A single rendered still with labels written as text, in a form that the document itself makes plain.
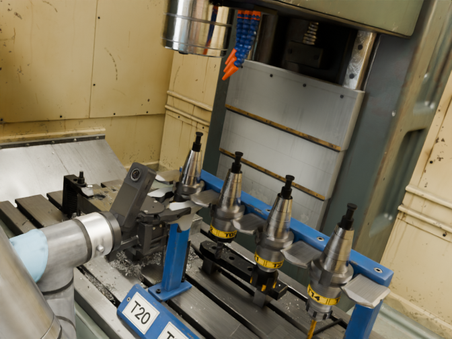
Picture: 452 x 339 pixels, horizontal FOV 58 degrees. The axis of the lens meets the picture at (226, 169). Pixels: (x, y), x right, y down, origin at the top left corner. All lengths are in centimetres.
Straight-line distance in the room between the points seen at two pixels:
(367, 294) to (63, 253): 45
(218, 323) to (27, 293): 53
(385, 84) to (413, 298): 86
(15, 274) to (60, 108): 152
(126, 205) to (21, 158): 124
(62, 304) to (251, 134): 93
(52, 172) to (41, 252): 127
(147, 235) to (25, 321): 28
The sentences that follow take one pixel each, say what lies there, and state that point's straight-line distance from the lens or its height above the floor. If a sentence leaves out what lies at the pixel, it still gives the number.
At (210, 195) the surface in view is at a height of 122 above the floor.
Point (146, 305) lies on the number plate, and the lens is 93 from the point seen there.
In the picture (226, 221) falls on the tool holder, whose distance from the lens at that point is 74.
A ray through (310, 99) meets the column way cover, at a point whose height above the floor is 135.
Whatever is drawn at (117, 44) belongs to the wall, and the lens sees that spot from 209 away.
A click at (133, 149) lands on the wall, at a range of 231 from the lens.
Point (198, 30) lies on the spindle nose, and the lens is 92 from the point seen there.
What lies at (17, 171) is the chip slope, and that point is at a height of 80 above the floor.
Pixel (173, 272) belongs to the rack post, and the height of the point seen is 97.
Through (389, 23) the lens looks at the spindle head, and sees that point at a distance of 104.
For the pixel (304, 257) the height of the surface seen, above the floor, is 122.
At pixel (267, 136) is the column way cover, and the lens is 139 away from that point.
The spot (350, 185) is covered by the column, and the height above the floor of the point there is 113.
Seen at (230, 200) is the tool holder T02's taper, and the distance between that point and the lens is 73.
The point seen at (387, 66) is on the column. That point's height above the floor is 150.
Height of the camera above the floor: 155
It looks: 20 degrees down
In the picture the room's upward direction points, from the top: 11 degrees clockwise
